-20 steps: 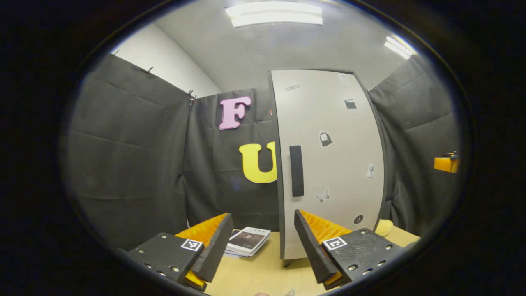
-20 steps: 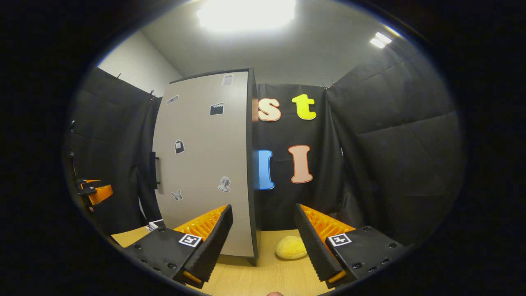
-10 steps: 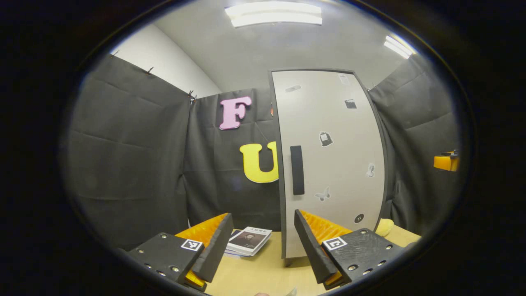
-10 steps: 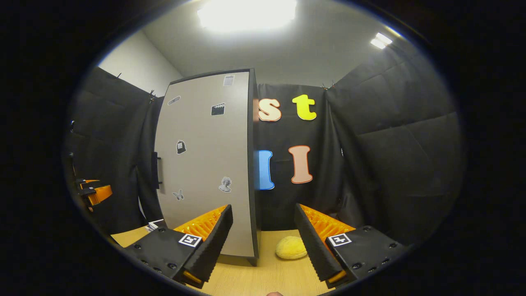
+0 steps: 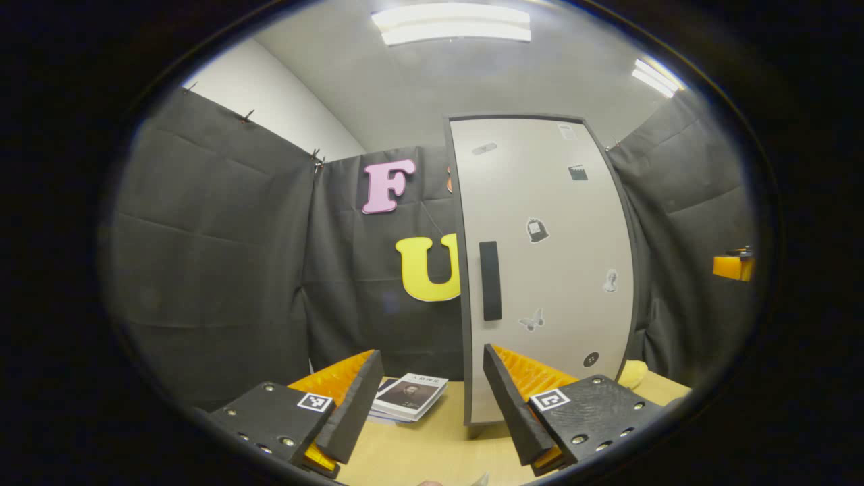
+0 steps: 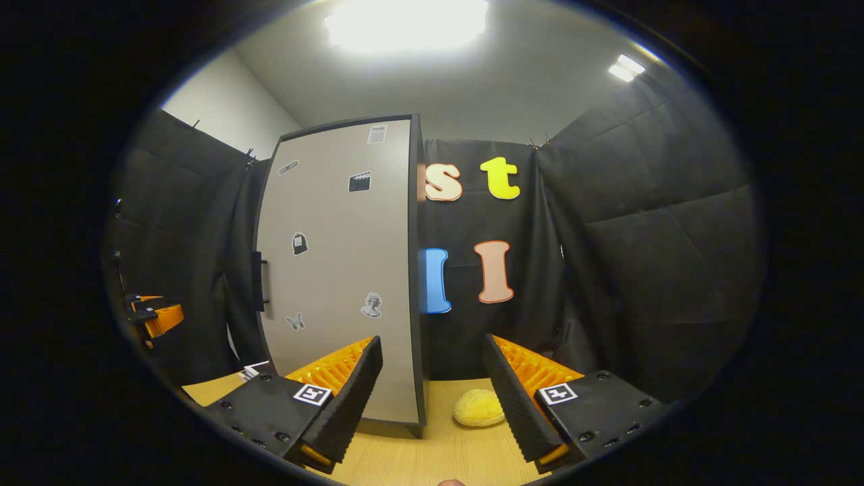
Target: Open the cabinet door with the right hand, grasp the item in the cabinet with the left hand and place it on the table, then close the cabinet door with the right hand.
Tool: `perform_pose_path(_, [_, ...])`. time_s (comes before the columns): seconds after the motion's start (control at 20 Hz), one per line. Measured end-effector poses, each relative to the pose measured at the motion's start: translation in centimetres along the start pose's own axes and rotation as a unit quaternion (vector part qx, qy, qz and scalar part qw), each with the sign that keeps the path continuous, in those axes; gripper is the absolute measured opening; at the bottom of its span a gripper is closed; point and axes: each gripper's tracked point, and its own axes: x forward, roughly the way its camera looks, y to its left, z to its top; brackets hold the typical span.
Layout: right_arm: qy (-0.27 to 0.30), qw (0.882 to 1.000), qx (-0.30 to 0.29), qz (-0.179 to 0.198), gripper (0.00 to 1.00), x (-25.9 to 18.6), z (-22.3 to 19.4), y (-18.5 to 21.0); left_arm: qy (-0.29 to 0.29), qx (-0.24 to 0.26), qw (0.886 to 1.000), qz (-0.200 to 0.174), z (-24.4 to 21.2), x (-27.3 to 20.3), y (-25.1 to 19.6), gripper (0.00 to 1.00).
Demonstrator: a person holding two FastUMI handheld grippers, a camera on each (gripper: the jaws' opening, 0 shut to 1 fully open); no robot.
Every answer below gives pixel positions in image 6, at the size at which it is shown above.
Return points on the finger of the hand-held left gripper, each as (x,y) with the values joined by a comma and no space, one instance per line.
(165,318)

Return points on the small ceiling light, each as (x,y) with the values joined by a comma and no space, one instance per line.
(626,68)

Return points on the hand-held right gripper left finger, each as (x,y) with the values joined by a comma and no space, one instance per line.
(351,405)

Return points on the large ceiling light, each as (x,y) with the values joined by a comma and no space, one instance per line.
(405,23)

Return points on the black backdrop cloth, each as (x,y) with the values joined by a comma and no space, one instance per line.
(641,236)

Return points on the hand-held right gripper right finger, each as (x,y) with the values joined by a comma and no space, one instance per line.
(516,412)

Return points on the yellow sponge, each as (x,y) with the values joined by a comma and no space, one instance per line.
(476,408)

